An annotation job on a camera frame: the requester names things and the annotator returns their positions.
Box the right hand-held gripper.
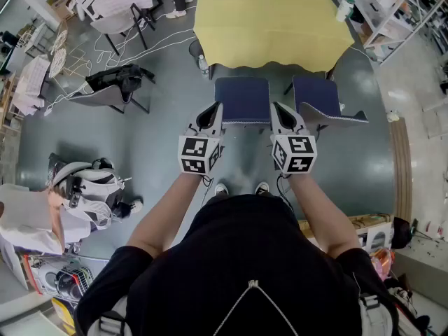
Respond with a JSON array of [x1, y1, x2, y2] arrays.
[[269, 101, 318, 175]]

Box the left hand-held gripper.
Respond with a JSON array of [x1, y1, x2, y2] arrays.
[[177, 101, 225, 176]]

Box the person's left forearm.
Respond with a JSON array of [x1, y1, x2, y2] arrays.
[[125, 171, 206, 258]]

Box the black shoulder bag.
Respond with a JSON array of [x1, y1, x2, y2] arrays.
[[85, 63, 156, 104]]

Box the person's right forearm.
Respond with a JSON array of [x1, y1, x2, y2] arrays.
[[288, 173, 363, 260]]

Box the table with yellow cloth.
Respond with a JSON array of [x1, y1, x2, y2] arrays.
[[192, 0, 356, 81]]

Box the clear water bottle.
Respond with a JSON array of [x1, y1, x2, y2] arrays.
[[197, 54, 210, 79]]

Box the black mesh bin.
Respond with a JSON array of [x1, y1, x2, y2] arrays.
[[188, 39, 206, 60]]

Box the wooden slatted board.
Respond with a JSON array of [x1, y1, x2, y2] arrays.
[[388, 117, 414, 223]]

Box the white green tumbler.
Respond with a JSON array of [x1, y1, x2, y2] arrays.
[[335, 0, 355, 23]]

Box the person's black shirt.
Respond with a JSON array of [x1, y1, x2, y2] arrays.
[[75, 193, 400, 336]]

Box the white shelf rack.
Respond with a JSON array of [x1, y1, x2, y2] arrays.
[[323, 0, 448, 66]]

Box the black backpack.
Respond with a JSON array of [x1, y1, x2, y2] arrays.
[[391, 217, 414, 250]]

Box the white lattice round stool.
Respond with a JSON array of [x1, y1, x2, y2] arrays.
[[50, 21, 69, 54], [48, 47, 67, 78]]

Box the colourful foil egg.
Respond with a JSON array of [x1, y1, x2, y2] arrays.
[[369, 248, 395, 280]]

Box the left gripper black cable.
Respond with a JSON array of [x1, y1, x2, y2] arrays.
[[200, 174, 215, 208]]

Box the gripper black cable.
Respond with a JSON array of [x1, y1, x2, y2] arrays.
[[275, 172, 297, 214], [200, 174, 215, 208]]

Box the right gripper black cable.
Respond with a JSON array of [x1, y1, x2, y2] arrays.
[[275, 172, 297, 214]]

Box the white floor cable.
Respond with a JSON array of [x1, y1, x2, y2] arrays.
[[43, 5, 197, 117]]

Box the silver neck chain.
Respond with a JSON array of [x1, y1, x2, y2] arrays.
[[213, 280, 298, 336]]

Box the person's right backpack strap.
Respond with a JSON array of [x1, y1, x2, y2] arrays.
[[356, 292, 396, 336]]

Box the person's backpack strap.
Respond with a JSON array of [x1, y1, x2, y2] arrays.
[[356, 292, 396, 336], [97, 309, 127, 336]]

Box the wire basket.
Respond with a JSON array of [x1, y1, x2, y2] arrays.
[[23, 253, 95, 306]]

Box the person's left backpack strap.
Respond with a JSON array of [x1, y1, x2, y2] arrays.
[[97, 309, 127, 336]]

